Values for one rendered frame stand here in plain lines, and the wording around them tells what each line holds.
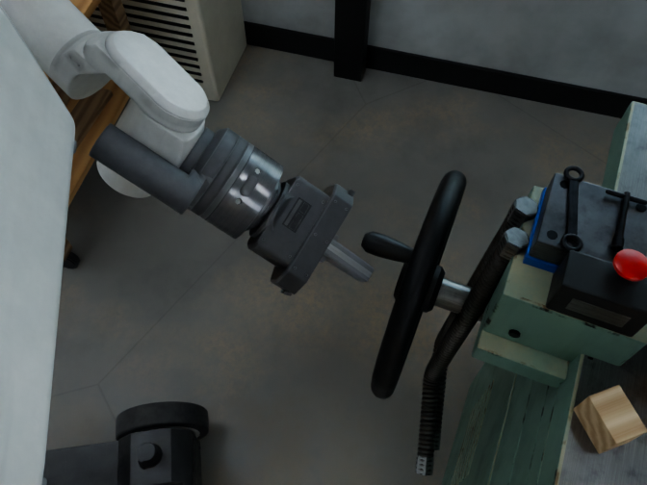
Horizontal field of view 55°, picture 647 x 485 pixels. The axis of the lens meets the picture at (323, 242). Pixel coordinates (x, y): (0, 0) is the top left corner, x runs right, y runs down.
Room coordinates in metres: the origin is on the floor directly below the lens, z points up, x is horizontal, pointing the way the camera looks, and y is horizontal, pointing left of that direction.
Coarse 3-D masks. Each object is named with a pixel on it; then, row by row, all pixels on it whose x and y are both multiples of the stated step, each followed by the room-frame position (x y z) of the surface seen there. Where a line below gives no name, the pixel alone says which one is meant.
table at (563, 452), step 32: (640, 128) 0.51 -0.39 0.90; (608, 160) 0.50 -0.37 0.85; (640, 160) 0.47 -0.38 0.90; (640, 192) 0.42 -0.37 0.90; (480, 352) 0.24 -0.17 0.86; (512, 352) 0.23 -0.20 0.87; (544, 352) 0.23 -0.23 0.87; (640, 352) 0.22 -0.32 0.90; (576, 384) 0.19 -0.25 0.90; (608, 384) 0.19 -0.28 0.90; (640, 384) 0.19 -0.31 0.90; (576, 416) 0.16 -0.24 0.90; (640, 416) 0.16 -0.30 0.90; (576, 448) 0.13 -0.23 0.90; (640, 448) 0.13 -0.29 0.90; (544, 480) 0.11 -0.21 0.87; (576, 480) 0.10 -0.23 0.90; (608, 480) 0.10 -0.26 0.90; (640, 480) 0.10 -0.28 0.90
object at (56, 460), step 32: (64, 448) 0.29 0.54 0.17; (96, 448) 0.29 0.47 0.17; (128, 448) 0.28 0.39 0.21; (160, 448) 0.28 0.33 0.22; (192, 448) 0.29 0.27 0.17; (64, 480) 0.23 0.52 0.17; (96, 480) 0.23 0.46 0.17; (128, 480) 0.22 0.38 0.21; (160, 480) 0.22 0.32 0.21; (192, 480) 0.23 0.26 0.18
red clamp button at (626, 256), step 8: (616, 256) 0.26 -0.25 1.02; (624, 256) 0.26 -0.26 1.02; (632, 256) 0.26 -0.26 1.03; (640, 256) 0.26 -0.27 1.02; (616, 264) 0.26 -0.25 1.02; (624, 264) 0.25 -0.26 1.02; (632, 264) 0.25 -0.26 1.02; (640, 264) 0.25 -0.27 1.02; (624, 272) 0.25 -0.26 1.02; (632, 272) 0.25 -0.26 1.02; (640, 272) 0.25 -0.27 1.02; (632, 280) 0.24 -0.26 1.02; (640, 280) 0.24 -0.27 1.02
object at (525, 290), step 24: (504, 288) 0.26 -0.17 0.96; (528, 288) 0.26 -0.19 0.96; (504, 312) 0.25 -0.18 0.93; (528, 312) 0.25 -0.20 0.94; (552, 312) 0.24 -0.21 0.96; (504, 336) 0.25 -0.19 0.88; (528, 336) 0.24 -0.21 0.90; (552, 336) 0.23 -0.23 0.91; (576, 336) 0.23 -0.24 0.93; (600, 336) 0.22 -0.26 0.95; (624, 336) 0.22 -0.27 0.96; (624, 360) 0.21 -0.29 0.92
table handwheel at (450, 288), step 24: (456, 192) 0.39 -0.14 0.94; (432, 216) 0.35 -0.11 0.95; (432, 240) 0.32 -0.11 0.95; (408, 264) 0.30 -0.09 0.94; (432, 264) 0.30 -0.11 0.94; (408, 288) 0.28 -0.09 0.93; (432, 288) 0.33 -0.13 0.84; (456, 288) 0.33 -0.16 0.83; (408, 312) 0.26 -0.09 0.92; (456, 312) 0.31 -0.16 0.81; (384, 336) 0.24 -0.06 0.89; (408, 336) 0.24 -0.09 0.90; (384, 360) 0.22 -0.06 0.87; (384, 384) 0.21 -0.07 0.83
